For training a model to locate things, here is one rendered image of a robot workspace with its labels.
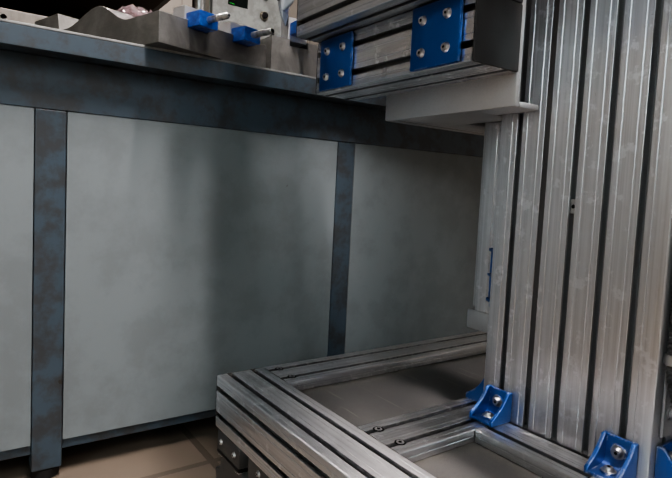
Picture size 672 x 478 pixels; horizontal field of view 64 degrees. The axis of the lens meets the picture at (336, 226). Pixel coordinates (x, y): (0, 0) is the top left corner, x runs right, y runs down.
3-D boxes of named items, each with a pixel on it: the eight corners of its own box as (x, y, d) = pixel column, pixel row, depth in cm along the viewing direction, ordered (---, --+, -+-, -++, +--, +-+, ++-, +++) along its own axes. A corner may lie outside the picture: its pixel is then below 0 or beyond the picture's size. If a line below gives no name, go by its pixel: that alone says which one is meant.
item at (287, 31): (329, 36, 118) (330, 11, 117) (309, 31, 115) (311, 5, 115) (298, 48, 129) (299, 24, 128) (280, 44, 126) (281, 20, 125)
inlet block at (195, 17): (239, 34, 98) (240, 3, 98) (217, 27, 94) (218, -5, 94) (194, 43, 106) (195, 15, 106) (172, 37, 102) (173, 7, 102)
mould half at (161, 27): (265, 71, 115) (267, 18, 115) (158, 41, 95) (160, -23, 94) (135, 89, 146) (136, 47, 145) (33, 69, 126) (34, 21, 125)
